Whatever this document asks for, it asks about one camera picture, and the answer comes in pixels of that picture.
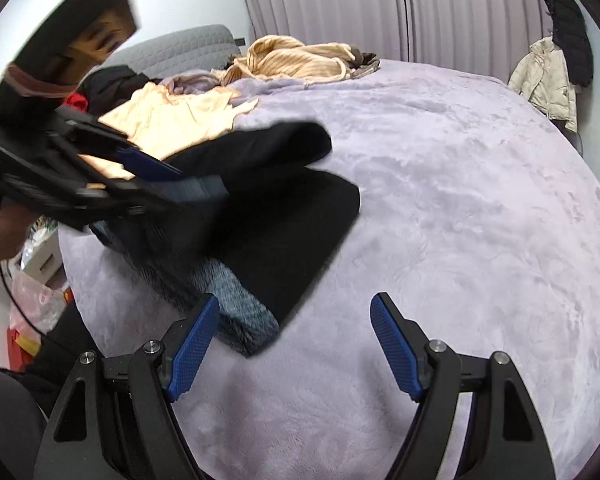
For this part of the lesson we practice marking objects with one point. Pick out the cream puffer jacket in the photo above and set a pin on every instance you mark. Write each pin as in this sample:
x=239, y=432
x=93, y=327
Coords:
x=542, y=78

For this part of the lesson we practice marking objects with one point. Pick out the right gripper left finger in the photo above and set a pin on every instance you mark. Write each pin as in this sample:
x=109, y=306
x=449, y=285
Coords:
x=114, y=417

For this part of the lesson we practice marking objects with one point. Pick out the black pants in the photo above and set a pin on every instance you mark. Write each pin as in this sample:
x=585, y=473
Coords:
x=281, y=221

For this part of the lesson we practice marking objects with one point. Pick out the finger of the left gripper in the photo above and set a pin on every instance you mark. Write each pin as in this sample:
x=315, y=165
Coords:
x=146, y=167
x=190, y=191

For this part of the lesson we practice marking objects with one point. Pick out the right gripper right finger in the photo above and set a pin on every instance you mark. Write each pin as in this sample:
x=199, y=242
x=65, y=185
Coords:
x=504, y=438

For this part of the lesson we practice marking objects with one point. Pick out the grey pleated curtain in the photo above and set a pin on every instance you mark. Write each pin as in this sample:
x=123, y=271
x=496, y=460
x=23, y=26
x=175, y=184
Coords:
x=485, y=37

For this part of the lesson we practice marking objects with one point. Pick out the black hanging jacket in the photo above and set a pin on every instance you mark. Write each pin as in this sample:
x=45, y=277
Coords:
x=569, y=33

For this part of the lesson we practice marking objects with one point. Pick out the blue grey patterned garment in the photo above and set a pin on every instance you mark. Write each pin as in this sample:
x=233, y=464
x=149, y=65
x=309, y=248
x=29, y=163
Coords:
x=180, y=278

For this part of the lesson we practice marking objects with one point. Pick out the grey padded headboard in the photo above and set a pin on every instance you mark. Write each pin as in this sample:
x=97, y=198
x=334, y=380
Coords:
x=208, y=47

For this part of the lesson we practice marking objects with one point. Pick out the tan striped garment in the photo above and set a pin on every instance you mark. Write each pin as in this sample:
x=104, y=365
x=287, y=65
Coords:
x=284, y=57

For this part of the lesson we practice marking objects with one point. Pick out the person left hand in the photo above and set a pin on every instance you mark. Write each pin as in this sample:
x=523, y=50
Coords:
x=15, y=225

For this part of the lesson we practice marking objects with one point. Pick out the lavender plush bed cover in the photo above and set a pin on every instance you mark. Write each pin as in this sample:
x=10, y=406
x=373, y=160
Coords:
x=483, y=225

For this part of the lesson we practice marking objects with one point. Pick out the grey mauve garment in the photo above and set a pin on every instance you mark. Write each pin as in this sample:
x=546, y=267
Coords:
x=195, y=82

